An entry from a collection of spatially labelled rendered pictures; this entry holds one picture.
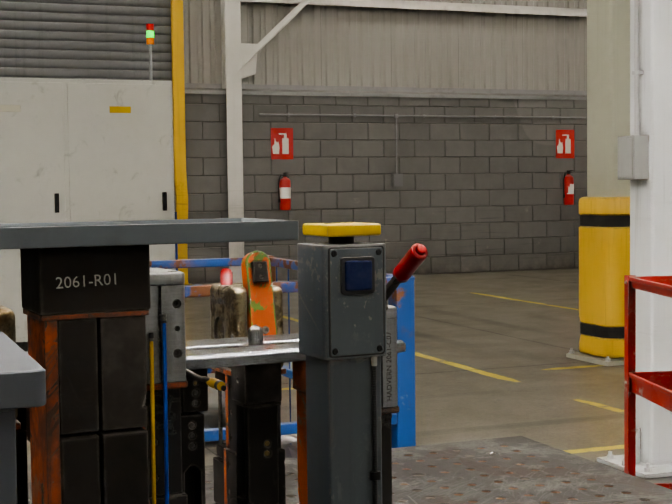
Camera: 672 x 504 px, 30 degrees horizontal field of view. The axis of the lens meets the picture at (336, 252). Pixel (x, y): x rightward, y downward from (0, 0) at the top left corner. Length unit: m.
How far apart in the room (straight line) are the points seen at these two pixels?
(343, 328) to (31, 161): 8.14
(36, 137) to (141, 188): 0.85
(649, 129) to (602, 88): 3.28
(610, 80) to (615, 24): 0.37
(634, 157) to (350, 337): 4.10
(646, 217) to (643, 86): 0.54
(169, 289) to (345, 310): 0.20
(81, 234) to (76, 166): 8.27
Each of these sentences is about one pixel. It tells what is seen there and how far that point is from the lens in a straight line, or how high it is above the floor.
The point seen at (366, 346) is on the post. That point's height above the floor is 1.04.
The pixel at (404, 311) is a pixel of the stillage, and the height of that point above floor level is 0.85.
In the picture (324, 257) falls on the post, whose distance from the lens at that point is 1.21.
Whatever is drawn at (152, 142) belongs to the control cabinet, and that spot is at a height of 1.54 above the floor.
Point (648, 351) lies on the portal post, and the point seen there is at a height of 0.50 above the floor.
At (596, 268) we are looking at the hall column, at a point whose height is 0.63.
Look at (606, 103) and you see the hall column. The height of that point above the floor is 1.72.
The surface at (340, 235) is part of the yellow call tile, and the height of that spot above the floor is 1.15.
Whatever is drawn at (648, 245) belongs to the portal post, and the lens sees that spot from 5.32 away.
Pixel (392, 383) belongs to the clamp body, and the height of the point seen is 0.97.
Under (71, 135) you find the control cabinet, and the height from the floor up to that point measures 1.59.
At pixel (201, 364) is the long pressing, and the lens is 1.46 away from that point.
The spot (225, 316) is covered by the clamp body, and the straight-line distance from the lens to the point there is 1.75.
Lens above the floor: 1.20
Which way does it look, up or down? 3 degrees down
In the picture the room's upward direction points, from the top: 1 degrees counter-clockwise
